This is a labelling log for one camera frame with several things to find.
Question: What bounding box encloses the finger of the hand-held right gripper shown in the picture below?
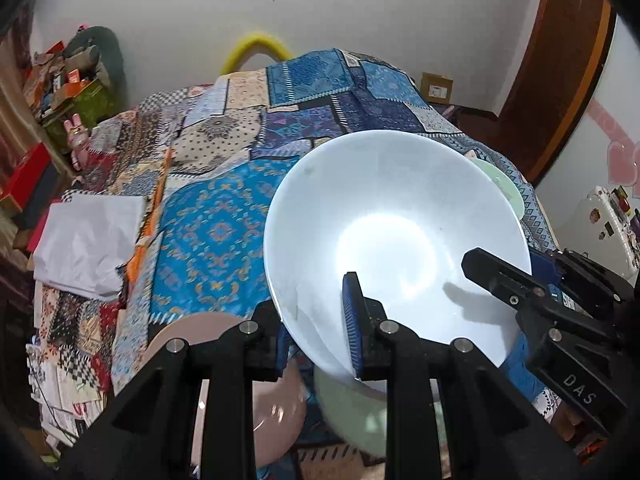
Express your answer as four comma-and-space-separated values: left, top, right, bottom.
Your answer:
461, 247, 626, 346
530, 247, 640, 311

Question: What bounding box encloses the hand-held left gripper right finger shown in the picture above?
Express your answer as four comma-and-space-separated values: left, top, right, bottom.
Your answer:
341, 271, 571, 480

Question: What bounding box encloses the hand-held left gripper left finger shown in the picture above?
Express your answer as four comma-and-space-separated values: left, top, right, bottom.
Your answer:
60, 301, 293, 480

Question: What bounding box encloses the mauve plate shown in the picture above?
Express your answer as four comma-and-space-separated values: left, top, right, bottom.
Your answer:
145, 311, 308, 471

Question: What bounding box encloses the light green bowl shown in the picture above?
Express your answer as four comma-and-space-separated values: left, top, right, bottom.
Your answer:
313, 367, 441, 468

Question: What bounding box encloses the white bowl with dark spots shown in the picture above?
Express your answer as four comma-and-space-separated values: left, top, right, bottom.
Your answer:
263, 130, 532, 383

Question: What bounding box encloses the white suitcase with stickers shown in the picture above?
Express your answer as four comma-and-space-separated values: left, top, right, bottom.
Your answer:
550, 186, 640, 276

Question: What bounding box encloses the light green plate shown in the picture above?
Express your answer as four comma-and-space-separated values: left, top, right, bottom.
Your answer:
470, 157, 526, 221

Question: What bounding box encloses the patchwork blanket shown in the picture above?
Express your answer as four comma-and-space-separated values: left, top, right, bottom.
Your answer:
30, 49, 563, 480

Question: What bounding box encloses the cardboard box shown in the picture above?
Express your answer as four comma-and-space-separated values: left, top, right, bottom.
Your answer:
421, 72, 455, 106

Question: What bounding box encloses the white cloth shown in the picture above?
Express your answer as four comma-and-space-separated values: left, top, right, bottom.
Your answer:
34, 195, 146, 302

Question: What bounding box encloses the wooden door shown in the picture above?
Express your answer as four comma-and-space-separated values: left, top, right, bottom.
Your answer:
497, 0, 618, 186

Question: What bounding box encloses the pink bunny toy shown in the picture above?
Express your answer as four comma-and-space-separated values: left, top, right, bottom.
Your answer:
64, 114, 91, 168

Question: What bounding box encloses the red box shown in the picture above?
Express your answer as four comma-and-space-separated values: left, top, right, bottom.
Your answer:
0, 142, 53, 211

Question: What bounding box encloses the yellow hoop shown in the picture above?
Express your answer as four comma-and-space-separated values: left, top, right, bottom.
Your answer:
221, 31, 293, 75

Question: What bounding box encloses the green box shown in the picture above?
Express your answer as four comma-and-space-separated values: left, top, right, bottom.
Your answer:
42, 80, 118, 146

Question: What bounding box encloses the striped curtain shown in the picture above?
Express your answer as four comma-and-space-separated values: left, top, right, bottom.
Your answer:
0, 10, 51, 161

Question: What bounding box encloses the pink heart wall sticker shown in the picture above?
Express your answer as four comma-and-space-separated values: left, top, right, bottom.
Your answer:
587, 100, 640, 186

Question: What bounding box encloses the orange strap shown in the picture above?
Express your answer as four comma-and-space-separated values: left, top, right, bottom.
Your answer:
125, 147, 173, 281

